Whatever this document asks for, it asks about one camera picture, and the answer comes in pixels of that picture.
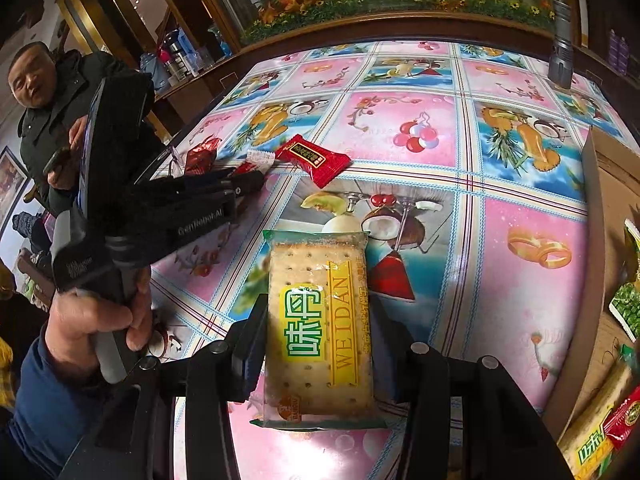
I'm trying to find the white and red snack packet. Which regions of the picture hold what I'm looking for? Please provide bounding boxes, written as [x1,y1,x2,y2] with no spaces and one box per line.
[233,150,276,176]

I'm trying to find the green Weidan cracker pack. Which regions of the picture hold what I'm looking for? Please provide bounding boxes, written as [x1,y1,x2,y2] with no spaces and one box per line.
[256,230,385,431]

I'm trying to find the red rectangular snack packet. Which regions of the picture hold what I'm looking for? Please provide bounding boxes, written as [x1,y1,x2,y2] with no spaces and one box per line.
[274,134,352,188]

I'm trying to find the red snack bag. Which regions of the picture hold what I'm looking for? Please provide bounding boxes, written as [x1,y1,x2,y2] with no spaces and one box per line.
[603,387,640,450]

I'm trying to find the green pea snack packet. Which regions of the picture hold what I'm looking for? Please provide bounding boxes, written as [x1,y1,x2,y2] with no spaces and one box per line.
[608,219,640,342]

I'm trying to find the blue sleeve forearm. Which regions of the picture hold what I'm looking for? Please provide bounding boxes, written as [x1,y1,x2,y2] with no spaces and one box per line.
[1,332,108,479]

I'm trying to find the dark red foil candy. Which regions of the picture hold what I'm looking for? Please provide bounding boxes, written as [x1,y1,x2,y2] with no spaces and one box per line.
[184,136,221,176]

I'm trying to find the wooden sideboard cabinet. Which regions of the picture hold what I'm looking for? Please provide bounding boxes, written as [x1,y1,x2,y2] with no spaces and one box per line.
[150,8,640,131]

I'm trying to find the bystander in dark jacket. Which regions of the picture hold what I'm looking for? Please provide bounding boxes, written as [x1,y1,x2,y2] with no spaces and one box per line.
[8,41,131,216]

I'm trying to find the yellow cracker pack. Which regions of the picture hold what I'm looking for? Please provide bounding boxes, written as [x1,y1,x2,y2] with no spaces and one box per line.
[559,346,639,479]

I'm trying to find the colourful fruit print tablecloth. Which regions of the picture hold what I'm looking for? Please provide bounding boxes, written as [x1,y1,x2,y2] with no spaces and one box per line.
[152,40,638,416]

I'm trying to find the cardboard box tray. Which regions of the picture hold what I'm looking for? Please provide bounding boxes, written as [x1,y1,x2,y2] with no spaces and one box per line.
[541,127,640,480]

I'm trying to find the grey flashlight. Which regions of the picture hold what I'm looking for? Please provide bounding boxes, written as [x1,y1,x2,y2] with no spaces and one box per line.
[548,0,573,90]

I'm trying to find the purple bottles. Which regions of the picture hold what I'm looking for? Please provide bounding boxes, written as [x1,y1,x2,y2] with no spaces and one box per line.
[608,29,629,75]

